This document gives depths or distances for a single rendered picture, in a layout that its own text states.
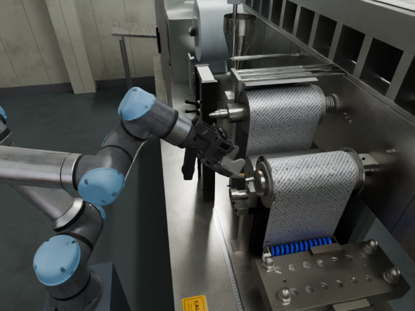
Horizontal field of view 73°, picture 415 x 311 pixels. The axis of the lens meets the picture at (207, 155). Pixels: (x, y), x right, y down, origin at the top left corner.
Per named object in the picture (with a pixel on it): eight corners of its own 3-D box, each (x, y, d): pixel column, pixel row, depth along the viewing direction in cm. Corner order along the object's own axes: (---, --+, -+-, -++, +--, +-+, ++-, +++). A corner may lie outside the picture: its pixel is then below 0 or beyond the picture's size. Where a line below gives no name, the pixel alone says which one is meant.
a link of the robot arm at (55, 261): (38, 297, 79) (18, 271, 70) (61, 255, 89) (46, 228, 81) (79, 300, 78) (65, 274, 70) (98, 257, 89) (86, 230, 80)
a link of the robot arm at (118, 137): (88, 163, 63) (111, 133, 57) (105, 135, 71) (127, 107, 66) (118, 181, 65) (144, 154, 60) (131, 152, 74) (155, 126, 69)
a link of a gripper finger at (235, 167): (258, 171, 72) (231, 153, 69) (243, 186, 75) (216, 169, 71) (255, 165, 75) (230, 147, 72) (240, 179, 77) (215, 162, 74)
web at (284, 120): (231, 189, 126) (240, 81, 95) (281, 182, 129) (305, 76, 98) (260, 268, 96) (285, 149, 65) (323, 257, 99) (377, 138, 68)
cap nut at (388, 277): (380, 273, 81) (386, 264, 78) (391, 271, 82) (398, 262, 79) (388, 285, 78) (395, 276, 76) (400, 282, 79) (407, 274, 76)
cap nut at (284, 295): (274, 292, 77) (276, 284, 74) (287, 290, 77) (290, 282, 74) (279, 306, 74) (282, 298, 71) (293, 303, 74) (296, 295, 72)
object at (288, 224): (262, 247, 89) (270, 207, 78) (331, 236, 92) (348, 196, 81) (263, 248, 89) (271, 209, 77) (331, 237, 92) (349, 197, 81)
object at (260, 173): (260, 201, 78) (252, 186, 84) (267, 200, 78) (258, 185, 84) (262, 178, 74) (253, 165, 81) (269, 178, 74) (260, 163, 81)
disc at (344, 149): (326, 173, 93) (339, 136, 84) (328, 173, 93) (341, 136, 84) (352, 207, 82) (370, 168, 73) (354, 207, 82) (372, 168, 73)
